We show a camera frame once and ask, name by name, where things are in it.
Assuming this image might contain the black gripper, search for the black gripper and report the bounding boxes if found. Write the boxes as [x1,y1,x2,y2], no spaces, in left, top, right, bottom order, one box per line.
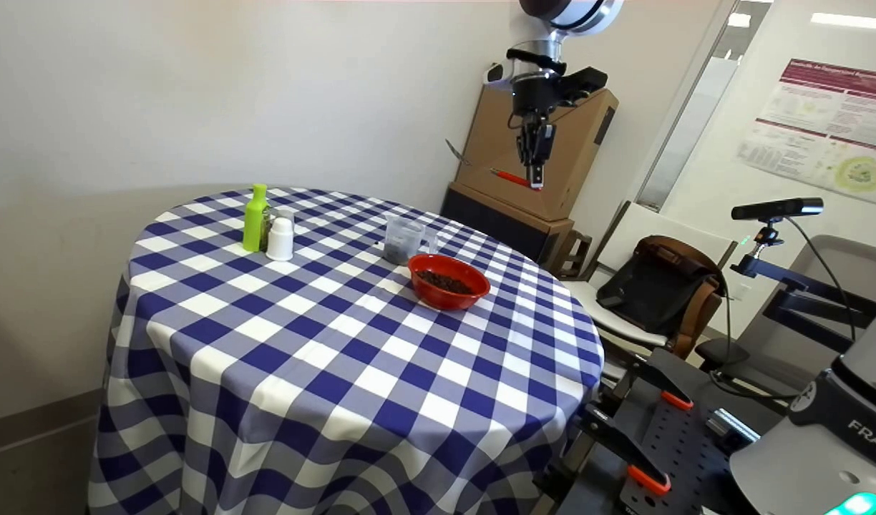
[507,80,563,190]

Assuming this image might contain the clear plastic cup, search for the clear plastic cup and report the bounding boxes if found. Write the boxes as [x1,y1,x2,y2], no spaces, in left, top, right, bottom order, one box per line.
[380,211,439,267]

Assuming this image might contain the dark beans in bowl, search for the dark beans in bowl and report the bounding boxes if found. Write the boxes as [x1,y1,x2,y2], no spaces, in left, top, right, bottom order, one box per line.
[417,267,479,297]

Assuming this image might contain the dark beans in cup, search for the dark beans in cup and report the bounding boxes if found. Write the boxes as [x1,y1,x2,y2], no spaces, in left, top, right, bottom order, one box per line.
[380,238,427,267]

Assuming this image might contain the red bowl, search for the red bowl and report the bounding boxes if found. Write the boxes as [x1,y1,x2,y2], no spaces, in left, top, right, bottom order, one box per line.
[406,251,491,316]

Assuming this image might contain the large cardboard box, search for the large cardboard box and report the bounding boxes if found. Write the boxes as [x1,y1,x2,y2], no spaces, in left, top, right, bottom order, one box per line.
[454,61,622,230]

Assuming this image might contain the black box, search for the black box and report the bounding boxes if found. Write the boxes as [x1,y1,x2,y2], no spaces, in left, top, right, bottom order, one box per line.
[439,183,574,268]

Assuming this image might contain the dark wooden stool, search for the dark wooden stool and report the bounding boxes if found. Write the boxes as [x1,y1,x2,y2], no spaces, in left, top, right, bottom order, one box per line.
[542,223,602,281]

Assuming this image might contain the white chair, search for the white chair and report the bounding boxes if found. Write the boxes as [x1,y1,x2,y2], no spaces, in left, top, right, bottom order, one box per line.
[560,198,746,363]

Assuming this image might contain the brown bag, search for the brown bag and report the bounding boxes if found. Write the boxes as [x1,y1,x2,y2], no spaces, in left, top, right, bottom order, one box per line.
[596,236,729,363]

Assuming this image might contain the grey shaker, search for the grey shaker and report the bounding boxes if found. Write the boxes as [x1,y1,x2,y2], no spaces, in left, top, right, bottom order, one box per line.
[265,203,300,231]

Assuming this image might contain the white bottle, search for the white bottle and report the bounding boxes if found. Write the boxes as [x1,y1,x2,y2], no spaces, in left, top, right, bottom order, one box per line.
[265,216,298,267]

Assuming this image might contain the green bottle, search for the green bottle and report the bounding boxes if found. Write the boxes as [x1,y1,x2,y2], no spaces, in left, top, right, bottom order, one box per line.
[241,180,271,257]

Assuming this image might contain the blue white checkered tablecloth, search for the blue white checkered tablecloth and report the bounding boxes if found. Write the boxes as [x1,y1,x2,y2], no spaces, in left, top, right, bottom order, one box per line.
[86,183,607,515]

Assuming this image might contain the black perforated mounting table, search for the black perforated mounting table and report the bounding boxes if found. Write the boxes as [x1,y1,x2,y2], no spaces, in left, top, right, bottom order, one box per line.
[550,347,804,515]

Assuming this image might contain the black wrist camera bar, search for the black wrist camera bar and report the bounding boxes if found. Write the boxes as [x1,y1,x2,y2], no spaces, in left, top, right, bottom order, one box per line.
[480,58,613,108]

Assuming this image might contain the grey metal wall rail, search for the grey metal wall rail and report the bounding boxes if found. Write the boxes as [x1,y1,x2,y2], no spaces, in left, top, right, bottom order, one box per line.
[635,0,775,216]

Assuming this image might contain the black stereo camera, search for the black stereo camera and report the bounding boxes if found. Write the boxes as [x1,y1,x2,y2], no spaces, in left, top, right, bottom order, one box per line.
[726,195,826,223]

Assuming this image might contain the black camera stand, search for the black camera stand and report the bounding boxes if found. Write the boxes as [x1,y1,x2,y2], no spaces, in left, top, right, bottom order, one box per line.
[695,217,876,376]

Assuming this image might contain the black clamp with orange handle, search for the black clamp with orange handle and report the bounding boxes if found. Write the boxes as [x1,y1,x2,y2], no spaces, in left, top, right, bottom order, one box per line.
[603,356,699,416]
[579,404,675,502]

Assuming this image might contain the wall poster with maroon header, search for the wall poster with maroon header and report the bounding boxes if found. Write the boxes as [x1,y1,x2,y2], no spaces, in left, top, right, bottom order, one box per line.
[735,54,876,205]

